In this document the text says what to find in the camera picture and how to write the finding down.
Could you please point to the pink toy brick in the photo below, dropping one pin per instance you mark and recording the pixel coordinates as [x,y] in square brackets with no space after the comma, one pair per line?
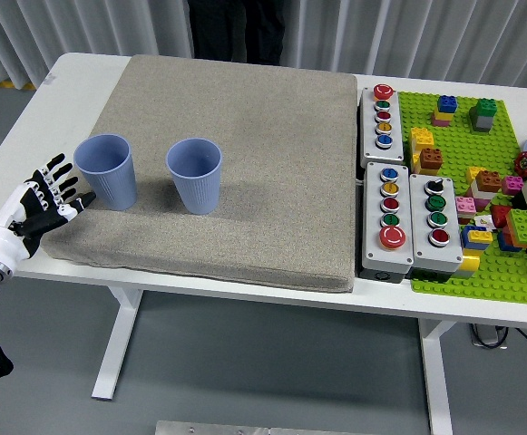
[465,205]

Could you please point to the green studded baseplate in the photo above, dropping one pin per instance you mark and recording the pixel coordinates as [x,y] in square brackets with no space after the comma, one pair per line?
[453,149]

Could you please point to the grey selector switch button box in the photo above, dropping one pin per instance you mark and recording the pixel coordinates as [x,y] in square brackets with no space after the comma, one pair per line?
[419,235]

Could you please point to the short grey five-button box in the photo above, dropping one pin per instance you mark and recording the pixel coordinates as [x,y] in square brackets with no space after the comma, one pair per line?
[397,129]

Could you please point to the tall grey five-button box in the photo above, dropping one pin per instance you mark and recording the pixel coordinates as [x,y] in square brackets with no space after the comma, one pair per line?
[372,226]

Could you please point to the green orange blue brick stack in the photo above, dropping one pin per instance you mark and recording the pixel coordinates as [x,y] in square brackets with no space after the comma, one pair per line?
[521,229]

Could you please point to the white table leg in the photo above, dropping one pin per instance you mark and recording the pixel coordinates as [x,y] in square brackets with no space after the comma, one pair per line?
[437,385]
[118,344]

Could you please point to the silver metal plate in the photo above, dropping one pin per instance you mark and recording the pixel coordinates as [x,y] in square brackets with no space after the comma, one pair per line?
[245,428]

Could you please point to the blue yellow pink brick stack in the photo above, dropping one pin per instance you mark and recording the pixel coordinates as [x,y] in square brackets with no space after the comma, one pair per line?
[444,111]

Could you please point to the blue ribbed plastic cup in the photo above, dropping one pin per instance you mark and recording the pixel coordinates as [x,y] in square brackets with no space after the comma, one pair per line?
[109,181]
[197,186]

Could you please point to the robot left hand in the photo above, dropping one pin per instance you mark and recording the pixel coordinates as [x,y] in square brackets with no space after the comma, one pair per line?
[36,217]

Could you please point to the grey-brown fabric mat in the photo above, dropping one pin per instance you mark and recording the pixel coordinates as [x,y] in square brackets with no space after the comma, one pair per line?
[267,181]

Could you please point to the yellow cylinder toy brick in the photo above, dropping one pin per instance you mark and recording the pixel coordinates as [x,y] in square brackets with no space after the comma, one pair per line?
[468,263]

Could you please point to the small white printed tag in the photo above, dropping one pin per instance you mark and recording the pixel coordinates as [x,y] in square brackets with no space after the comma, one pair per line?
[484,221]

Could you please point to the red toy piece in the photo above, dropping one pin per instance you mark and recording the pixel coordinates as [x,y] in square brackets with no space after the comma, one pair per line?
[500,215]

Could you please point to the brown toy brick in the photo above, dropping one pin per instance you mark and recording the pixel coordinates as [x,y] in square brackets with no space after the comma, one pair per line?
[431,161]

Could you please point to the magenta toy brick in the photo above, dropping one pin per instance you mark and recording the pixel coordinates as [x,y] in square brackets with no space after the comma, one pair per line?
[512,186]

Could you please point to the yellow white brown brick stack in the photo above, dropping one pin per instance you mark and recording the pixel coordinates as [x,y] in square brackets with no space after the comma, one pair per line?
[487,181]

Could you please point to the green grey brick stack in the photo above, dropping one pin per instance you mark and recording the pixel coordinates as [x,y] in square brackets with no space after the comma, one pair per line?
[484,115]

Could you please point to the person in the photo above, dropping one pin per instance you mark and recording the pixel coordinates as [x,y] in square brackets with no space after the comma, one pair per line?
[236,27]

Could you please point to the yellow black floor tape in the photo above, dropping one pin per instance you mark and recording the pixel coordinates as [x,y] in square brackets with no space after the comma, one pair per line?
[4,84]

